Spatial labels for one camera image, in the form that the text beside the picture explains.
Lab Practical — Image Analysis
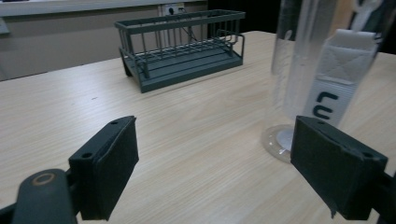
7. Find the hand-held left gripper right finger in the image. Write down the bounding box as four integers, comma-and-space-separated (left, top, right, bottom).
290, 115, 389, 221

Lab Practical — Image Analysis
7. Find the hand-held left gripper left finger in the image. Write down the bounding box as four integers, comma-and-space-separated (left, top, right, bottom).
68, 115, 140, 221

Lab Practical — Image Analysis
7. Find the tall clear plastic bottle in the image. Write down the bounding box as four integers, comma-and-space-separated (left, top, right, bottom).
261, 0, 396, 164

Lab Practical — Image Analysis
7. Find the dark grey dish rack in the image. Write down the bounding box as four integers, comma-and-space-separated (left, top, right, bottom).
114, 8, 247, 94

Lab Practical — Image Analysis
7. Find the white woven bottle strap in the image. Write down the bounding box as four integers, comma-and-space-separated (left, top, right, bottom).
303, 28, 383, 127

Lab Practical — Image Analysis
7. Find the white wall socket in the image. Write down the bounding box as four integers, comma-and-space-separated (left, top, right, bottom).
160, 2, 186, 17

